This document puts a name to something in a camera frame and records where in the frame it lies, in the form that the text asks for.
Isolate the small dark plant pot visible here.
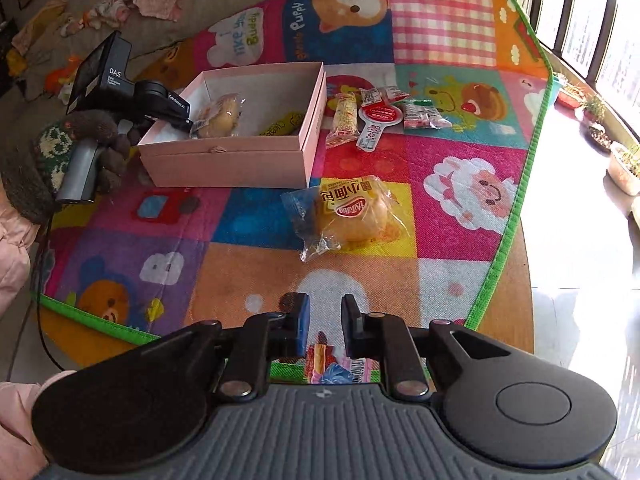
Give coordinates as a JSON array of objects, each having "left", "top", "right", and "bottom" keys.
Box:
[
  {"left": 582, "top": 95, "right": 608, "bottom": 126},
  {"left": 587, "top": 125, "right": 613, "bottom": 153}
]

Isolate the orange plush toy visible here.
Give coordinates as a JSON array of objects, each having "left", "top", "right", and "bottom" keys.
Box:
[{"left": 45, "top": 55, "right": 83, "bottom": 103}]

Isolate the red plant pot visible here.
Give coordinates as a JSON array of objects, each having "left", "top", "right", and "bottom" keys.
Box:
[{"left": 555, "top": 72, "right": 586, "bottom": 111}]

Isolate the white patterned garment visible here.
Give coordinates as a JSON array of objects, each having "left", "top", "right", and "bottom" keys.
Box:
[{"left": 60, "top": 0, "right": 138, "bottom": 36}]

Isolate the black cable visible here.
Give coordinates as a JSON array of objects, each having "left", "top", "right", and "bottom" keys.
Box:
[{"left": 30, "top": 210, "right": 66, "bottom": 373}]

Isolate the snack bar packet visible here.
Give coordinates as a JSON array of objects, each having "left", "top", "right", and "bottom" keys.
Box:
[{"left": 325, "top": 91, "right": 362, "bottom": 150}]

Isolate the red white paddle-shaped packet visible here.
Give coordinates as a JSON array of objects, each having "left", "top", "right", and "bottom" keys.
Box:
[{"left": 356, "top": 102, "right": 405, "bottom": 152}]

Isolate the person's left hand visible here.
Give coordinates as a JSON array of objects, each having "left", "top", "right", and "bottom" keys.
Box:
[{"left": 34, "top": 109, "right": 147, "bottom": 196}]

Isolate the pink cardboard box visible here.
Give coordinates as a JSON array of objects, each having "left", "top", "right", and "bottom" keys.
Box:
[{"left": 137, "top": 61, "right": 328, "bottom": 189}]

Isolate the small bun packet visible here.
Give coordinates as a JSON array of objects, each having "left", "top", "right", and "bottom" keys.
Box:
[{"left": 192, "top": 94, "right": 246, "bottom": 139}]

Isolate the yellow pink cloth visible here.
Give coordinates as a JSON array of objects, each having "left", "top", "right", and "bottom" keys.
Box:
[{"left": 12, "top": 0, "right": 68, "bottom": 56}]

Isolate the large bread packet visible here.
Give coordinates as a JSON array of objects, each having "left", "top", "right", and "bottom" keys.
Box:
[{"left": 280, "top": 175, "right": 403, "bottom": 263}]

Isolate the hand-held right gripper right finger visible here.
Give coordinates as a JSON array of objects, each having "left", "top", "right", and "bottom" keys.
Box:
[{"left": 341, "top": 294, "right": 511, "bottom": 403}]

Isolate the white plant pot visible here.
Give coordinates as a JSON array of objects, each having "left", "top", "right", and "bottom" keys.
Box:
[{"left": 607, "top": 141, "right": 640, "bottom": 197}]

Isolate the green snack packet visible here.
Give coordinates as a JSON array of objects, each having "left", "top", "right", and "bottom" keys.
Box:
[{"left": 400, "top": 99, "right": 453, "bottom": 131}]

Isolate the small white printed packet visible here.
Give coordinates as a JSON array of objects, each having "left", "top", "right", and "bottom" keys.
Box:
[{"left": 360, "top": 86, "right": 411, "bottom": 106}]

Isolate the colourful cartoon play mat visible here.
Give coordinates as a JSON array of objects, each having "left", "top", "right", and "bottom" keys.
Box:
[{"left": 37, "top": 0, "right": 553, "bottom": 361}]

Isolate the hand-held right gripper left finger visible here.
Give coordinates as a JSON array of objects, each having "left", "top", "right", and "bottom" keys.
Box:
[{"left": 150, "top": 292, "right": 312, "bottom": 405}]

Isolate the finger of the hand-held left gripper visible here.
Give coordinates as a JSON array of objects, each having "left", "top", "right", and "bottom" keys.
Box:
[{"left": 170, "top": 112, "right": 196, "bottom": 136}]

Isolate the yellow snack packet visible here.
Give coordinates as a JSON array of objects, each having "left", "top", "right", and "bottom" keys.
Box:
[{"left": 259, "top": 111, "right": 306, "bottom": 137}]

